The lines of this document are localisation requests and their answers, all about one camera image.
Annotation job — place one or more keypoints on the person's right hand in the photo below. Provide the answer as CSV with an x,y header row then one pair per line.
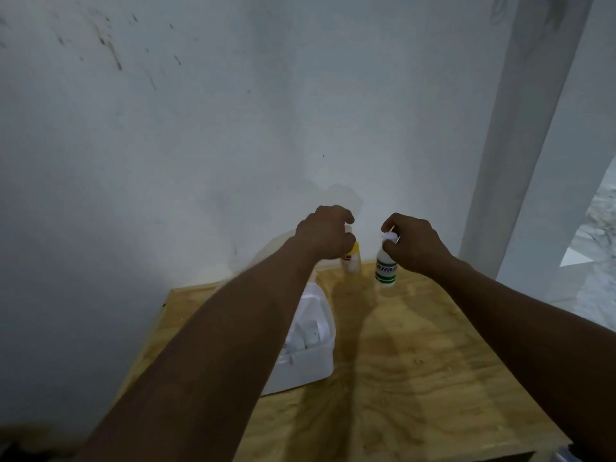
x,y
418,245

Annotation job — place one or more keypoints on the person's left hand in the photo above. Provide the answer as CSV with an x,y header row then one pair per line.
x,y
325,235

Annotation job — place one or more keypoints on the yellow bottle white cap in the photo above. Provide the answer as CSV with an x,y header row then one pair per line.
x,y
352,262

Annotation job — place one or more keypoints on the clear bottle green label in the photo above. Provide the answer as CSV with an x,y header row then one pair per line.
x,y
386,271

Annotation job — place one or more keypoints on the white bandage roll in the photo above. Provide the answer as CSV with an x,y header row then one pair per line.
x,y
296,342

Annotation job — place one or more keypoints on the white first aid box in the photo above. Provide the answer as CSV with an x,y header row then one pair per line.
x,y
308,375

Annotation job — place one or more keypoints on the person's right forearm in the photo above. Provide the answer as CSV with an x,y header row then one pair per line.
x,y
529,331

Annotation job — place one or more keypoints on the person's left forearm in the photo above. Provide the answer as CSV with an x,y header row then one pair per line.
x,y
216,360

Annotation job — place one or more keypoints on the white block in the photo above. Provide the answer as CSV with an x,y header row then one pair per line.
x,y
575,257

